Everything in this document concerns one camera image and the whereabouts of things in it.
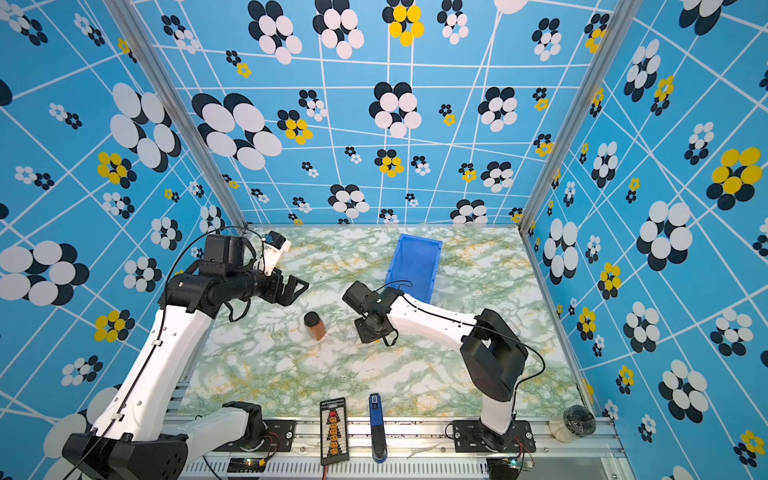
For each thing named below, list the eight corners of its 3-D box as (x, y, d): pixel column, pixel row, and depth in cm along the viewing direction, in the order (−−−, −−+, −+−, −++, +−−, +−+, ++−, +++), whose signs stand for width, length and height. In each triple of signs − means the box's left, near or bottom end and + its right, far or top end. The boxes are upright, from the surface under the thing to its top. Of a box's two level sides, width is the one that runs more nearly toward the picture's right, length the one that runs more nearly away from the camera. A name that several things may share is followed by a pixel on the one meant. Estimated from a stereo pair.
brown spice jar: (308, 334, 93) (300, 319, 85) (316, 324, 95) (309, 308, 87) (320, 341, 92) (312, 326, 84) (328, 331, 94) (322, 316, 86)
